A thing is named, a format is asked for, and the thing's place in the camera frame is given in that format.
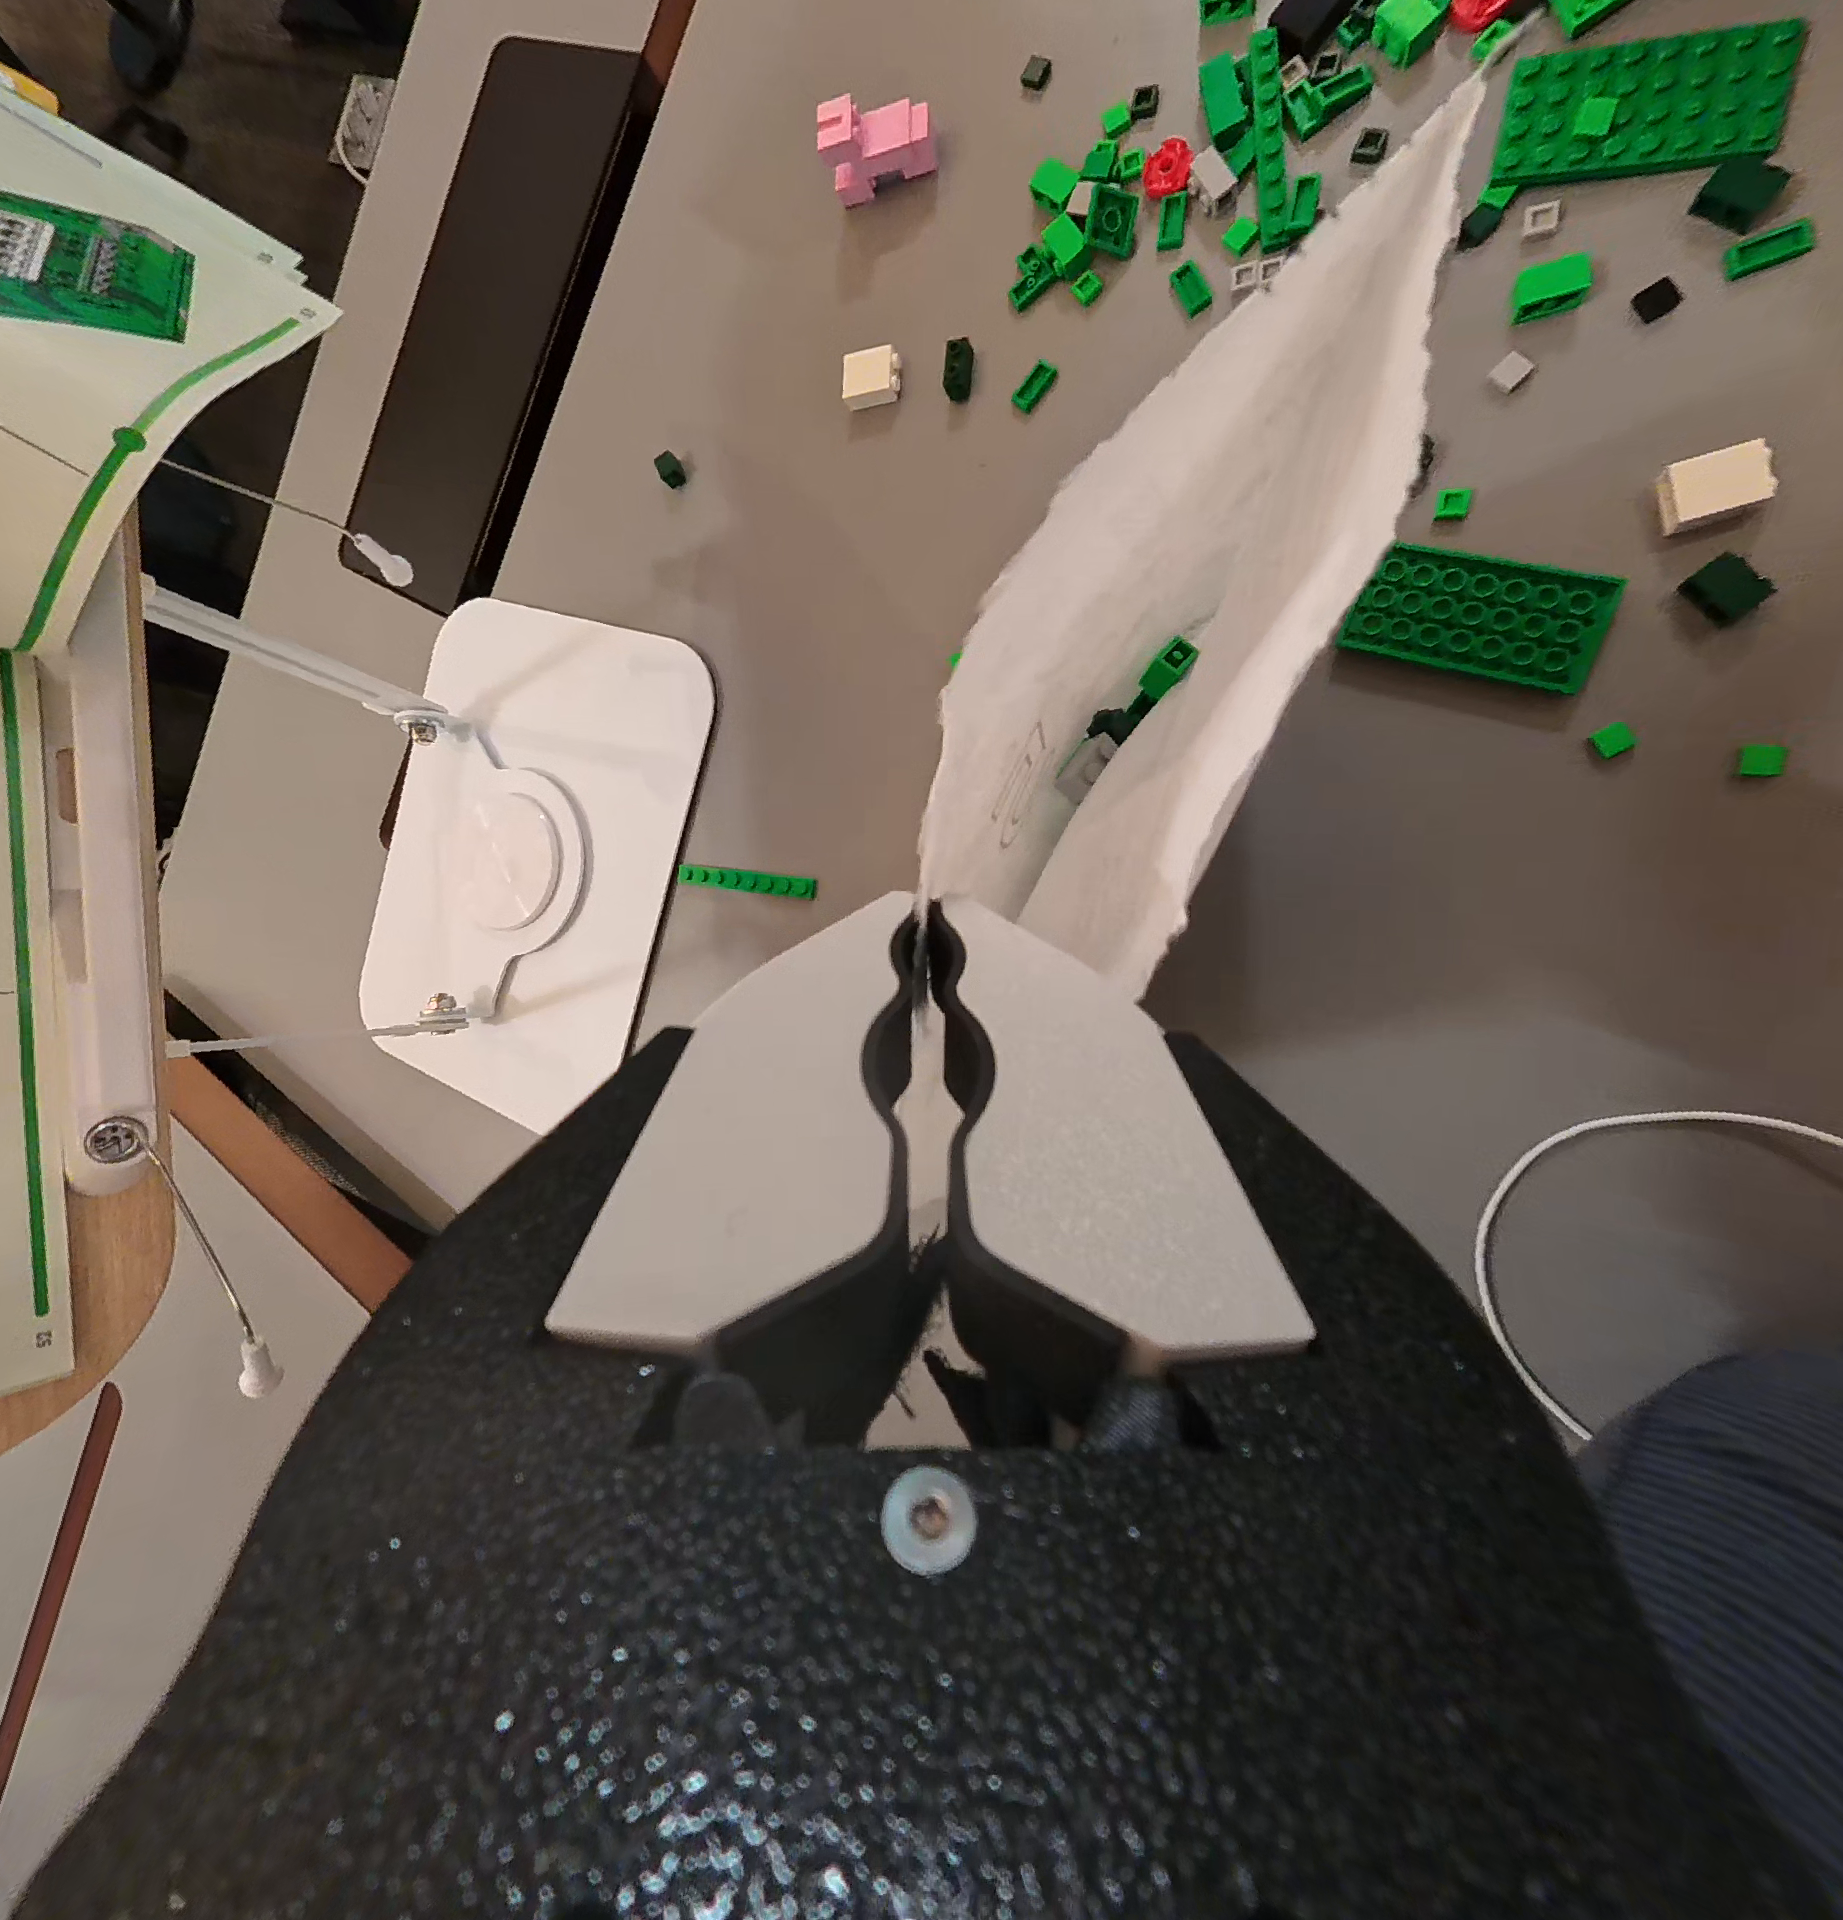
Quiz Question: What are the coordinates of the pile of green toy bricks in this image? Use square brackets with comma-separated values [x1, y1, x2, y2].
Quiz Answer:
[942, 0, 1822, 633]

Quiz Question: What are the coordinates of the white power strip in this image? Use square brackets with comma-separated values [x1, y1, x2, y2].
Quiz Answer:
[327, 76, 400, 185]

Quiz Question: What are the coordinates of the grey felt divider strip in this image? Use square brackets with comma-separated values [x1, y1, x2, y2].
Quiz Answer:
[247, 1101, 444, 1247]

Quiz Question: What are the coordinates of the white cable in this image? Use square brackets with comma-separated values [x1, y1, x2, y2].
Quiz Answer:
[1475, 1110, 1843, 1445]

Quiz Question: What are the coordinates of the pink toy pig figure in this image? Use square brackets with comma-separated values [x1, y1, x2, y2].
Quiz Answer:
[817, 93, 938, 207]

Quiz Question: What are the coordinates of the wood-edged pale desk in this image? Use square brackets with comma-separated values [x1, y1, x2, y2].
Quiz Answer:
[0, 1056, 413, 1920]

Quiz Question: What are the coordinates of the grey desk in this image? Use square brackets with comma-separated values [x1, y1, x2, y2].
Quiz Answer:
[156, 0, 1843, 1443]

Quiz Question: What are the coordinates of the large green toy plate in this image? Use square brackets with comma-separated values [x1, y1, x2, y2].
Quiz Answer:
[1336, 540, 1627, 697]
[1489, 19, 1810, 185]

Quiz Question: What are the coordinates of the toy brick instruction booklet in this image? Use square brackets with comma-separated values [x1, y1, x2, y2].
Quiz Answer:
[0, 60, 344, 1413]

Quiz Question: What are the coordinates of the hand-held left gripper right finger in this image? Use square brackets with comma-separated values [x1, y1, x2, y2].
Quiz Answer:
[933, 900, 1322, 1451]

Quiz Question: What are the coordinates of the white printed paper bag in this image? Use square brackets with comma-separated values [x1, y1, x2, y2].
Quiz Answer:
[921, 65, 1492, 1449]

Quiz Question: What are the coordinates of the black desk cable cover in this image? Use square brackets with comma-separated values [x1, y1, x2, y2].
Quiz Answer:
[338, 37, 655, 616]

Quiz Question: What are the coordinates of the person's trousered leg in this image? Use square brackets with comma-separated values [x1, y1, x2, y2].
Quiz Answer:
[1579, 1342, 1843, 1920]

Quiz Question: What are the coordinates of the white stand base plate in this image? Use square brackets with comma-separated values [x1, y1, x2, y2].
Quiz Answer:
[358, 596, 717, 1136]

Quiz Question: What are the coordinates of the white bulb-ended cord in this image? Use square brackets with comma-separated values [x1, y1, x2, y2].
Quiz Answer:
[137, 1131, 288, 1401]
[149, 457, 416, 590]

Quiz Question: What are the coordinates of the white book stand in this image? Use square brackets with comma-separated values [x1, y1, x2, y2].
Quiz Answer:
[141, 585, 591, 1051]

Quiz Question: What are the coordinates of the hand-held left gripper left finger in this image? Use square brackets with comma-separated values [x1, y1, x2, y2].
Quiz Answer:
[541, 896, 945, 1449]

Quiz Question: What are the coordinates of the large white toy brick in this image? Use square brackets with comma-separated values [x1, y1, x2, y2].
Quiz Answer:
[1655, 438, 1780, 537]

